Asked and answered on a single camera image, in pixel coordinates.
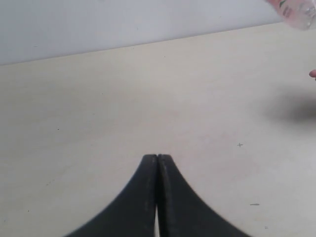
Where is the pink bottle black cap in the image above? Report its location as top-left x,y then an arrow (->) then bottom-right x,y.
266,0 -> 316,31

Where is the person's open hand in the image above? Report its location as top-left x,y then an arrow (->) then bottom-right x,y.
309,69 -> 316,78

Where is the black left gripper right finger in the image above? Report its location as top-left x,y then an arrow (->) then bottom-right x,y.
157,155 -> 248,237

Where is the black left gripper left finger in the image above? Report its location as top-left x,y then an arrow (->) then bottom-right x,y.
68,155 -> 158,237

